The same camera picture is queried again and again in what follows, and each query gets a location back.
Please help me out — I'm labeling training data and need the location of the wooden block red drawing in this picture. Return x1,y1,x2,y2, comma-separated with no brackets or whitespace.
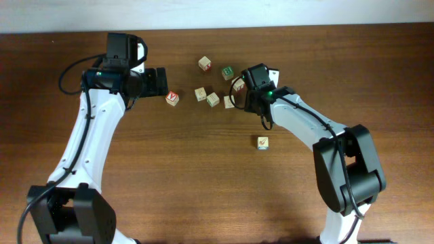
224,96,235,108

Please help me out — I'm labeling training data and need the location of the wooden block green side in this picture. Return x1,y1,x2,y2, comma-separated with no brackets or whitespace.
206,92,220,107

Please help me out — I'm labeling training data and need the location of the wooden block blue side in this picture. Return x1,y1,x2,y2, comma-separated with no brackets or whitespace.
257,137,269,150

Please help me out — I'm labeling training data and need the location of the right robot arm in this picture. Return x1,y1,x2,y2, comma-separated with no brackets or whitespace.
241,64,387,243

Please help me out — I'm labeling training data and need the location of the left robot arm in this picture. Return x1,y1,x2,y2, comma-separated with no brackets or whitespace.
16,33,169,243

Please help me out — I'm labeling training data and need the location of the wooden block red side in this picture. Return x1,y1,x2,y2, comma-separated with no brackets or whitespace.
232,77,245,92

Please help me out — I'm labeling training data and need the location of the green letter R block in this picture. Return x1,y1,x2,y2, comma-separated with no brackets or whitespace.
222,66,234,81

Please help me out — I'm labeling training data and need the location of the wooden letter J block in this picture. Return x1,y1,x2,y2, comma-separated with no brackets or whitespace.
194,87,207,102

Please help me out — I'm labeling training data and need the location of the top plain wooden block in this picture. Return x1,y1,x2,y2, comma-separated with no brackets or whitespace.
198,56,212,72

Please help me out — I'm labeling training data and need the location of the red letter A block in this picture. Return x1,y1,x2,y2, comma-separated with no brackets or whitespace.
165,91,179,106

